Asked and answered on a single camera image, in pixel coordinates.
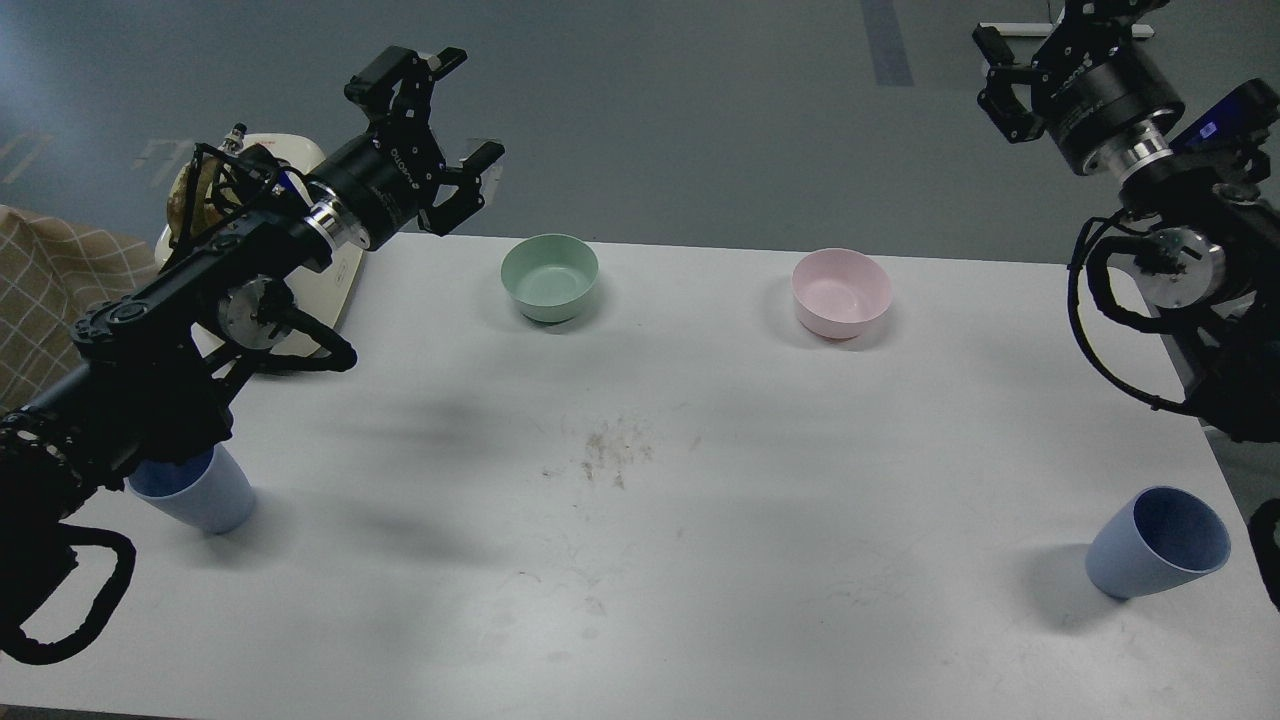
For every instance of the cream toaster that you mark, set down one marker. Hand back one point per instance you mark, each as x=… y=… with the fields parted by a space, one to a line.
x=324 y=295

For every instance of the green bowl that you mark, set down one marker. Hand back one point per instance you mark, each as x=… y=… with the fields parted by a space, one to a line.
x=551 y=278

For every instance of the pink bowl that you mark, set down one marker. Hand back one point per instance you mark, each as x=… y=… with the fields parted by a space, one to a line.
x=839 y=294

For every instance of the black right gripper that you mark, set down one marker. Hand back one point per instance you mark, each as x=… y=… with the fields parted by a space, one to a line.
x=1093 y=82

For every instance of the white desk foot bar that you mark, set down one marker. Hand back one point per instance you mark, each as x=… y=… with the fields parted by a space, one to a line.
x=1045 y=29

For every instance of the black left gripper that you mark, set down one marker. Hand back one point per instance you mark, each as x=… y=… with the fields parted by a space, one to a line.
x=394 y=172

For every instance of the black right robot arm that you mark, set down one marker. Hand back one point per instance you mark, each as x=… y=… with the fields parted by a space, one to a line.
x=1191 y=253

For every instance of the light blue cup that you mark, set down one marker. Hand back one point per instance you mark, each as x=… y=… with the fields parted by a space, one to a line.
x=1161 y=538
x=209 y=492

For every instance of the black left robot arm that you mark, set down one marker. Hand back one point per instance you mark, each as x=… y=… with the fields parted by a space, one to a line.
x=161 y=364

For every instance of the toast slice left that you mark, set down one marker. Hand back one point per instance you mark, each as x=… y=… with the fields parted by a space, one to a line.
x=189 y=209

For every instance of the beige checkered cloth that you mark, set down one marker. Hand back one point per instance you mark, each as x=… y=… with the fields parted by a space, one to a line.
x=52 y=272

